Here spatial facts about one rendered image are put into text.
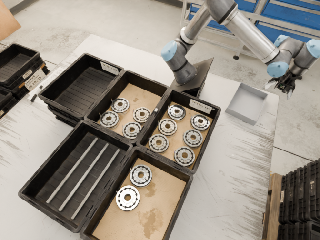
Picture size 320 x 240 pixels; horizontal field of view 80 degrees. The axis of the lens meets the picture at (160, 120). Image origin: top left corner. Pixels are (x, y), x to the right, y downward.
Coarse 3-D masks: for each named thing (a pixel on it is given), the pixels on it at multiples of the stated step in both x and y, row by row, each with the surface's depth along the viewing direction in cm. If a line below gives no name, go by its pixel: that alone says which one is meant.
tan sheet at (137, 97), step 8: (128, 88) 118; (136, 88) 119; (120, 96) 115; (128, 96) 115; (136, 96) 115; (144, 96) 116; (152, 96) 116; (136, 104) 112; (144, 104) 112; (152, 104) 113; (128, 112) 109; (120, 120) 106; (128, 120) 106; (120, 128) 103
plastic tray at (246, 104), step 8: (240, 88) 139; (248, 88) 137; (240, 96) 135; (248, 96) 136; (256, 96) 136; (264, 96) 134; (232, 104) 131; (240, 104) 131; (248, 104) 132; (256, 104) 132; (232, 112) 125; (240, 112) 128; (248, 112) 128; (256, 112) 128; (248, 120) 122; (256, 120) 121
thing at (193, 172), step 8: (168, 96) 104; (192, 96) 104; (160, 104) 101; (208, 104) 102; (152, 120) 95; (216, 120) 97; (208, 136) 93; (136, 144) 88; (152, 152) 86; (200, 152) 87; (168, 160) 84; (200, 160) 85; (184, 168) 83
